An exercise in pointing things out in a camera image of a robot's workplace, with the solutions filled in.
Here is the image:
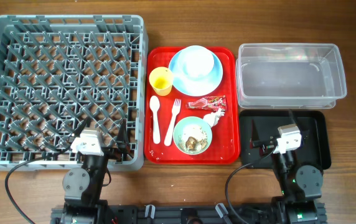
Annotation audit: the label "black plastic tray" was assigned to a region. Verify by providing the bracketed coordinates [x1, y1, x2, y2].
[239, 110, 331, 170]

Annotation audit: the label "clear plastic bin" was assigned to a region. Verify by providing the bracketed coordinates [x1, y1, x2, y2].
[236, 43, 347, 109]

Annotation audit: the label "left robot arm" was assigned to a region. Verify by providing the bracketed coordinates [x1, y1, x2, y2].
[50, 117, 129, 224]

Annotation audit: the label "yellow plastic cup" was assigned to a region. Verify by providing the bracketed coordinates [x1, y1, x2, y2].
[149, 67, 174, 96]

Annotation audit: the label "mint green bowl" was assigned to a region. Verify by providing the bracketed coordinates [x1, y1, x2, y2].
[173, 116, 213, 156]

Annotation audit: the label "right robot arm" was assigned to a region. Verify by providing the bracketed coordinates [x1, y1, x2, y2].
[250, 111, 327, 223]

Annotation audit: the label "white plastic fork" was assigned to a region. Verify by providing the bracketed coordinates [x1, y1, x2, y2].
[164, 98, 182, 146]

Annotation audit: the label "white tissue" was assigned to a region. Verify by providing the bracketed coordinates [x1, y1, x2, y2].
[203, 108, 225, 128]

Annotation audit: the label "white plastic spoon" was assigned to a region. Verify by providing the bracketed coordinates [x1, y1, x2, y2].
[149, 95, 161, 144]

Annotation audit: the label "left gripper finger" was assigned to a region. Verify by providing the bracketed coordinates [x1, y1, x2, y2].
[116, 119, 130, 156]
[72, 117, 90, 137]

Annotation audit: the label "grey dishwasher rack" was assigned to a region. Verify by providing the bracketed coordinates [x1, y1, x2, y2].
[0, 15, 149, 171]

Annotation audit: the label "light blue plate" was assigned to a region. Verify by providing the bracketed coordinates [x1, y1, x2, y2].
[168, 50, 223, 96]

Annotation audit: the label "light blue bowl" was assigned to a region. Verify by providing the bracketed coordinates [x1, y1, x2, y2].
[179, 45, 214, 78]

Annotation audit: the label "food scraps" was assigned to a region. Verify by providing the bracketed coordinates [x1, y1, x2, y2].
[179, 124, 208, 154]

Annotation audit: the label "red plastic tray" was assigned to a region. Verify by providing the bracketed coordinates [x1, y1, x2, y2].
[144, 47, 240, 165]

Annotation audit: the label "red snack wrapper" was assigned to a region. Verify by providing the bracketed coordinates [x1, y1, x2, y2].
[186, 95, 227, 111]

